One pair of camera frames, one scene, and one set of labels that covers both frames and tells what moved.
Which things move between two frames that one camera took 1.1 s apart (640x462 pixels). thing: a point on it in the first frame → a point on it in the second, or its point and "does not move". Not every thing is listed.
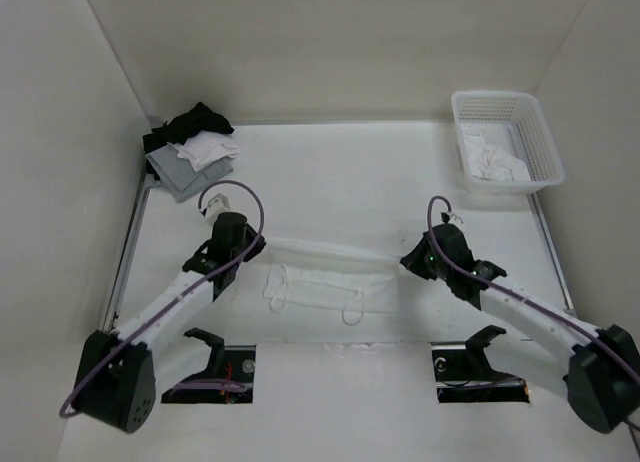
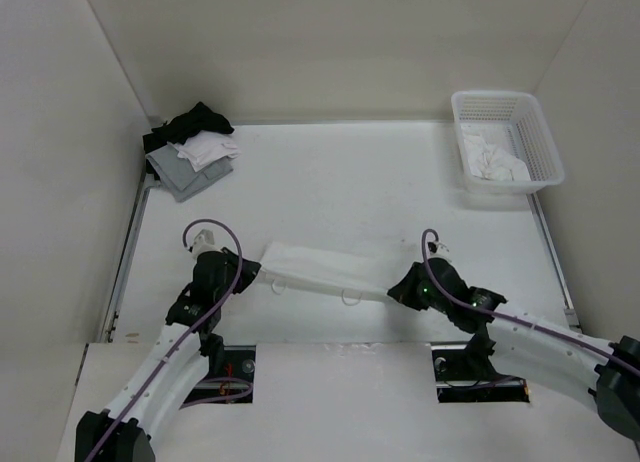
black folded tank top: [180, 127] does not move
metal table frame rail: [132, 234] does not move
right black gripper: [412, 261] → [403, 290]
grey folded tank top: [178, 175] does not move
